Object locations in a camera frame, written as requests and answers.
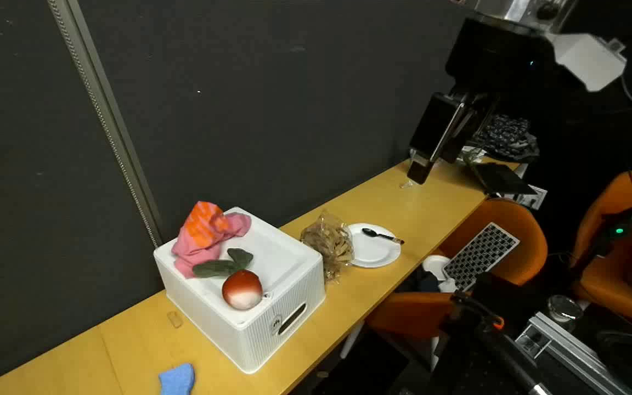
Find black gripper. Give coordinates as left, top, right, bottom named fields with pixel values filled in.
left=405, top=17, right=553, bottom=187

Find white paper plate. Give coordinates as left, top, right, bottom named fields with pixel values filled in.
left=345, top=221, right=404, bottom=269

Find white plastic basket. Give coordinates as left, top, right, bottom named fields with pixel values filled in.
left=150, top=204, right=326, bottom=376

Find black knotted mesh pile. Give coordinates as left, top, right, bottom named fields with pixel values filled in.
left=466, top=111, right=541, bottom=165

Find black flat tablet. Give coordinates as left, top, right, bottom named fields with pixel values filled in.
left=466, top=161, right=540, bottom=200

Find black plastic spoon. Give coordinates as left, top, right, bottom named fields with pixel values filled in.
left=360, top=226, right=405, bottom=246

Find orange chair with perforated panel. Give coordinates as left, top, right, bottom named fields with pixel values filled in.
left=365, top=196, right=550, bottom=347

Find small white object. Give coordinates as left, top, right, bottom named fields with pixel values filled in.
left=418, top=253, right=453, bottom=297

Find black device with green light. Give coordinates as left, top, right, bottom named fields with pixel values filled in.
left=571, top=194, right=632, bottom=274

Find round silver knob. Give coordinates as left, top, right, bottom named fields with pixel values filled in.
left=547, top=291, right=585, bottom=324

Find orange chair with grey cushion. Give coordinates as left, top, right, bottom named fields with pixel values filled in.
left=566, top=170, right=632, bottom=341

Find red and white toy radish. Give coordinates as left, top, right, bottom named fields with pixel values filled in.
left=218, top=267, right=266, bottom=311

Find green toy leaf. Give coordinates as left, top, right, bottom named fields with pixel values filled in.
left=191, top=246, right=257, bottom=282

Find pink and orange cloth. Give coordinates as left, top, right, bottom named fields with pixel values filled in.
left=171, top=200, right=254, bottom=282

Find grey metal partition strip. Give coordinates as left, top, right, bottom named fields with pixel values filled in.
left=43, top=0, right=167, bottom=249

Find blue cloth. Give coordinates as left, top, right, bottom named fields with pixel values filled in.
left=156, top=362, right=198, bottom=395

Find black camera tripod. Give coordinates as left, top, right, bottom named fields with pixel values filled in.
left=431, top=290, right=553, bottom=395

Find aluminium extrusion rail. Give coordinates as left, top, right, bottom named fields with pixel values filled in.
left=513, top=310, right=630, bottom=395

